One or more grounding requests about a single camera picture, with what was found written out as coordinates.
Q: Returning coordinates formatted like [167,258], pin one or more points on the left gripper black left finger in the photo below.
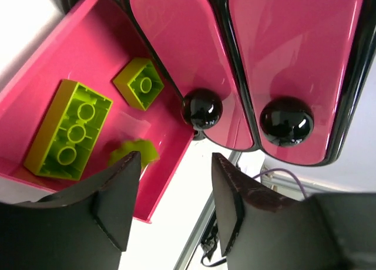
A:
[85,226]

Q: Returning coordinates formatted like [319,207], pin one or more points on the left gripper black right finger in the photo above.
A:
[340,230]

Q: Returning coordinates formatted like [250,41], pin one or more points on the lime long lego brick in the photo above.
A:
[69,132]

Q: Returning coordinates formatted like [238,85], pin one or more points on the pink bottom drawer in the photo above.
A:
[90,46]

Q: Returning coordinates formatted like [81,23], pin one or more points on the pink drawer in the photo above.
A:
[297,48]
[90,46]
[186,38]

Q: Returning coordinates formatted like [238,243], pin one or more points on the black drawer cabinet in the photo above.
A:
[285,121]

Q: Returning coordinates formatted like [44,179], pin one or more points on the pink top drawer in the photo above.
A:
[297,48]

